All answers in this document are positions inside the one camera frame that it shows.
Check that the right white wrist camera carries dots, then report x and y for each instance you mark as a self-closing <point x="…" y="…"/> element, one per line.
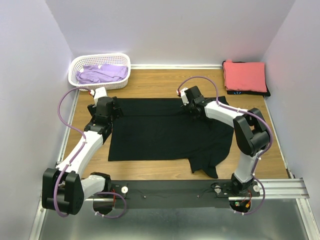
<point x="183" y="96"/>

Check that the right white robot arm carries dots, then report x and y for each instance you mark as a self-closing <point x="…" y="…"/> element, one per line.
<point x="253" y="135"/>

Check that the folded black t shirt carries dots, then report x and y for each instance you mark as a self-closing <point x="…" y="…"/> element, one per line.
<point x="250" y="93"/>

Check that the folded red t shirt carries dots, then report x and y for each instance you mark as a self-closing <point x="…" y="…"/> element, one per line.
<point x="244" y="76"/>

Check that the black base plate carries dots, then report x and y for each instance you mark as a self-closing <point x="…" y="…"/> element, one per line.
<point x="176" y="194"/>

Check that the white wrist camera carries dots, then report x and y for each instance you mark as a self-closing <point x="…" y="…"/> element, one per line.
<point x="99" y="93"/>
<point x="183" y="96"/>

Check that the white plastic laundry basket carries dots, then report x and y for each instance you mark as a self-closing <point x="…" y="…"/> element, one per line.
<point x="117" y="59"/>

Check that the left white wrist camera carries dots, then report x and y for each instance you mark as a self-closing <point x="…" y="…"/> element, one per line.
<point x="99" y="93"/>

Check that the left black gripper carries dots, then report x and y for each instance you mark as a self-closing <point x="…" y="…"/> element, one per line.
<point x="117" y="111"/>

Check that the purple t shirt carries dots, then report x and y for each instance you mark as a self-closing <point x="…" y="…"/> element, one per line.
<point x="106" y="73"/>

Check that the aluminium frame rail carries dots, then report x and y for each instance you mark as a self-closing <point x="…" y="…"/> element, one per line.
<point x="291" y="188"/>

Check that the black t shirt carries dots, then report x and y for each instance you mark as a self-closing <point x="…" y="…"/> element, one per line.
<point x="250" y="93"/>
<point x="161" y="129"/>

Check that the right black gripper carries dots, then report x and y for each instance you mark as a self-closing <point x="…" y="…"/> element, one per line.
<point x="194" y="116"/>

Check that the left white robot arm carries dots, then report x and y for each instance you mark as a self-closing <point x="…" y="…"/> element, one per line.
<point x="63" y="189"/>

